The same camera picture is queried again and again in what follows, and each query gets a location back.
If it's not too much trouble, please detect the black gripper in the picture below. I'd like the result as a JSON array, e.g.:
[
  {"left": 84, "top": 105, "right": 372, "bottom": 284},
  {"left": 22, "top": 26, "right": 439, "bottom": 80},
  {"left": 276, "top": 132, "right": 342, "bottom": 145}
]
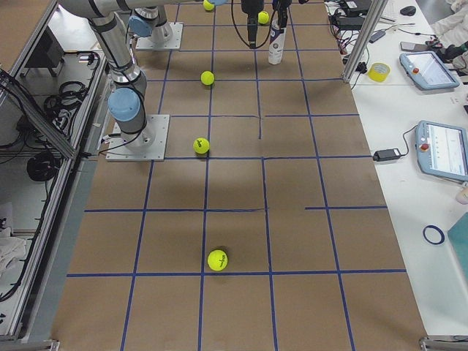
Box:
[
  {"left": 272, "top": 0, "right": 292, "bottom": 29},
  {"left": 241, "top": 0, "right": 264, "bottom": 48}
]

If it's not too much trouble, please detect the clear Wilson tennis ball can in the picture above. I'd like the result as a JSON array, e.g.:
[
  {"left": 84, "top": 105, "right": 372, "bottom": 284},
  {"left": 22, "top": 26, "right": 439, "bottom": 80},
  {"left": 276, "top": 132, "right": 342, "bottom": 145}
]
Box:
[{"left": 268, "top": 20, "right": 286, "bottom": 65}]

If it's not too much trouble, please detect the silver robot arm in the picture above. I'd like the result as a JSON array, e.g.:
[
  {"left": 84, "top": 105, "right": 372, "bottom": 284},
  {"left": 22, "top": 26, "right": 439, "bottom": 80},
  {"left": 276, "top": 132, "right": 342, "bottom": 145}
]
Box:
[{"left": 59, "top": 1, "right": 174, "bottom": 148}]

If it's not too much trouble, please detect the yellow tennis ball front left side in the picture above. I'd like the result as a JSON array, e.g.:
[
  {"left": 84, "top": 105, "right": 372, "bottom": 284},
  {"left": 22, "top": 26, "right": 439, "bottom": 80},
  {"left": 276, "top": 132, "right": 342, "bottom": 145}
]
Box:
[{"left": 203, "top": 0, "right": 215, "bottom": 12}]

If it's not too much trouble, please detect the yellow tennis ball centre back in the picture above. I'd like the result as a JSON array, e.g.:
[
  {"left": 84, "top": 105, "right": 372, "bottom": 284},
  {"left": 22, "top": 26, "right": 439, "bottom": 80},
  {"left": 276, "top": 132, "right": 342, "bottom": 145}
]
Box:
[{"left": 200, "top": 70, "right": 215, "bottom": 86}]

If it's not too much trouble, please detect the yellow tennis ball near base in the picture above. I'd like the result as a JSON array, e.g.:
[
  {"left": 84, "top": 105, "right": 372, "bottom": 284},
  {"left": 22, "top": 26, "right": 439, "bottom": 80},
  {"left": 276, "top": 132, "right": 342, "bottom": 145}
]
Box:
[{"left": 192, "top": 137, "right": 210, "bottom": 155}]

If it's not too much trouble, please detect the yellow tennis ball far left side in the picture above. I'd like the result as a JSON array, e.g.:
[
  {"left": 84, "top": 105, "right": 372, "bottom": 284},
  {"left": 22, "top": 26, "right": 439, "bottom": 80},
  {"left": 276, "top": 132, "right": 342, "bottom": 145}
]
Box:
[{"left": 207, "top": 249, "right": 228, "bottom": 272}]

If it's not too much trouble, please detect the grey usb hub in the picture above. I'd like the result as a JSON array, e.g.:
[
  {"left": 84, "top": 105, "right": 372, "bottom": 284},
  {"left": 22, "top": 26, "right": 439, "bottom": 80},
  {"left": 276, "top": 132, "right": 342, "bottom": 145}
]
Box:
[{"left": 369, "top": 30, "right": 386, "bottom": 43}]

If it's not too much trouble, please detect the yellow tape roll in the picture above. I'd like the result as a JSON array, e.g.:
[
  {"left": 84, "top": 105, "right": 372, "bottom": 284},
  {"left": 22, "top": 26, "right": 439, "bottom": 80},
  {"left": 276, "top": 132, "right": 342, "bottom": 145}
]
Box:
[{"left": 368, "top": 62, "right": 390, "bottom": 83}]

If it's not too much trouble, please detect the black computer mouse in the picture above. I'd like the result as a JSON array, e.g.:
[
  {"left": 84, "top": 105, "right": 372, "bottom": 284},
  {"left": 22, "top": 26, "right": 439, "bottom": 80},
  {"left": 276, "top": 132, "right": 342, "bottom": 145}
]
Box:
[{"left": 399, "top": 6, "right": 416, "bottom": 17}]

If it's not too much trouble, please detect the teach pendant upper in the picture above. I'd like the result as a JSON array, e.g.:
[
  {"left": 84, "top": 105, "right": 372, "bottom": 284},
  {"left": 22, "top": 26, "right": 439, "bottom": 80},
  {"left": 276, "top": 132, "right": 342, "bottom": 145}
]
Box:
[{"left": 399, "top": 51, "right": 459, "bottom": 91}]

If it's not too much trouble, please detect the teach pendant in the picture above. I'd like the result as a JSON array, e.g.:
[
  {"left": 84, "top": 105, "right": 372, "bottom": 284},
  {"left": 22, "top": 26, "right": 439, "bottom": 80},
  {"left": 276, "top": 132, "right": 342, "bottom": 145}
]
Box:
[
  {"left": 399, "top": 51, "right": 459, "bottom": 91},
  {"left": 415, "top": 121, "right": 467, "bottom": 182}
]

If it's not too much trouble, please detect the black power adapter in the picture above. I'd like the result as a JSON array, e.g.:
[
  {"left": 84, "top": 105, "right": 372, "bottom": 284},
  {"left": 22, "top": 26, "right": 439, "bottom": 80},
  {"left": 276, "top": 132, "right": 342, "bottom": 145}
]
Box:
[{"left": 372, "top": 148, "right": 401, "bottom": 162}]

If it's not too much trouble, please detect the teach pendant lower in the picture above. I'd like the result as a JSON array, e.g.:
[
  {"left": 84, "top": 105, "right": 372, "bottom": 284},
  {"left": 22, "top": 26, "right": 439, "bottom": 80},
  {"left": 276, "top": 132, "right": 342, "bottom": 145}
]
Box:
[{"left": 415, "top": 121, "right": 467, "bottom": 182}]

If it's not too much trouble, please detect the teal box corner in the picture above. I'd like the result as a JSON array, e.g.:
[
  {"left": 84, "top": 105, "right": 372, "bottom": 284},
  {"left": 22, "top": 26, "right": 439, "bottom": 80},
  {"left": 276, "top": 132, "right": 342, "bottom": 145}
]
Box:
[{"left": 448, "top": 213, "right": 467, "bottom": 282}]

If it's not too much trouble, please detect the white cloth rag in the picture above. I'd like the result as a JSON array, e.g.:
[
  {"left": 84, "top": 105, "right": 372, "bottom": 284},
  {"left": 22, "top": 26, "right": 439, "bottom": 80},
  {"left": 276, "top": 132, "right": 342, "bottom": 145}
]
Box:
[{"left": 1, "top": 227, "right": 27, "bottom": 275}]

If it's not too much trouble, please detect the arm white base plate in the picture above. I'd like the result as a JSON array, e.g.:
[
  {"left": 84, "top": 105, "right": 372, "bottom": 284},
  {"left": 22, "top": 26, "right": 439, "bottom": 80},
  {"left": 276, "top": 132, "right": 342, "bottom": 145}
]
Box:
[
  {"left": 136, "top": 22, "right": 184, "bottom": 51},
  {"left": 105, "top": 114, "right": 170, "bottom": 162}
]

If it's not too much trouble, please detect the aluminium frame post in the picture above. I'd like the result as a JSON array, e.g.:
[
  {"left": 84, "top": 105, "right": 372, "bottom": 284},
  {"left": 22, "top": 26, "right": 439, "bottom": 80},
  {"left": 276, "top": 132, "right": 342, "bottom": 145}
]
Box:
[{"left": 342, "top": 0, "right": 388, "bottom": 83}]

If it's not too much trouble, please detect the blue tape ring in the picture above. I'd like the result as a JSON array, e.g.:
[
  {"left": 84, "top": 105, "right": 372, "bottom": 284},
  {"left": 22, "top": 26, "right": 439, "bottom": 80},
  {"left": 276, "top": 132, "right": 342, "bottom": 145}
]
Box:
[{"left": 423, "top": 225, "right": 446, "bottom": 246}]

